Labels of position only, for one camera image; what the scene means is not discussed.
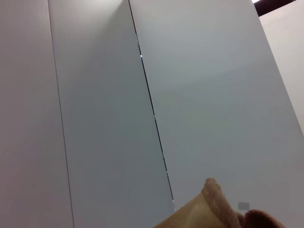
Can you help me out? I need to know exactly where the khaki canvas food bag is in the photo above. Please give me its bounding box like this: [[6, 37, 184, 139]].
[[152, 177, 289, 228]]

